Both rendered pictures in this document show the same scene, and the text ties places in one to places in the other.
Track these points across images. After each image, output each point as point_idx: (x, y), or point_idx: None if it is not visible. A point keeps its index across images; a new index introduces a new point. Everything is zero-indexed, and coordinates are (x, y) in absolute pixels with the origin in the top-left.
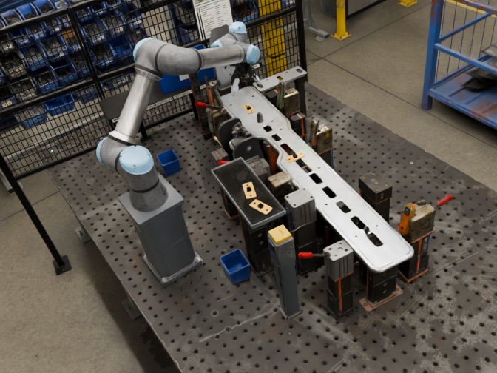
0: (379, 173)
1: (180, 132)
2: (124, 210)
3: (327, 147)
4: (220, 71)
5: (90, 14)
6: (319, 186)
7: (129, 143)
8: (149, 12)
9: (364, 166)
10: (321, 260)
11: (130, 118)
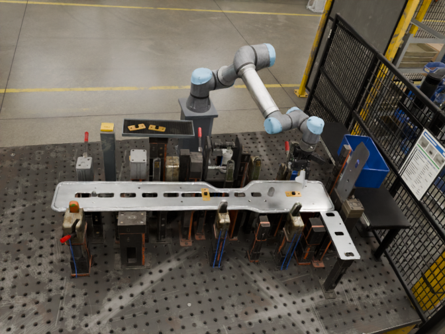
0: (201, 308)
1: None
2: (253, 148)
3: (215, 230)
4: (344, 177)
5: (380, 69)
6: (159, 192)
7: (217, 74)
8: (398, 110)
9: (218, 300)
10: None
11: (228, 67)
